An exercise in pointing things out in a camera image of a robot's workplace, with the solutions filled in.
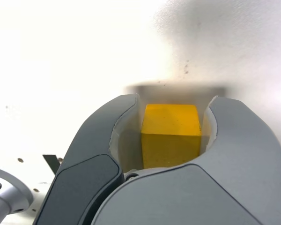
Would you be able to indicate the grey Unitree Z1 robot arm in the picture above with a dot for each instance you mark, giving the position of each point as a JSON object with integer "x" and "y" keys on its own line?
{"x": 7, "y": 192}

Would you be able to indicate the yellow cube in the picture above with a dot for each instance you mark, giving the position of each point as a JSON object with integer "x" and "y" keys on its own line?
{"x": 171, "y": 140}

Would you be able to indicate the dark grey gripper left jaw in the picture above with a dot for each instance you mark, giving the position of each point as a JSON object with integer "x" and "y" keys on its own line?
{"x": 84, "y": 178}

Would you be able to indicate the black tape strip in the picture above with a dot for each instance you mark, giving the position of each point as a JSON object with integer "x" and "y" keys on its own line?
{"x": 52, "y": 162}

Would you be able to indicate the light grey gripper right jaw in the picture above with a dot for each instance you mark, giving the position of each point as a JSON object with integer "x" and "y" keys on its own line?
{"x": 201, "y": 197}

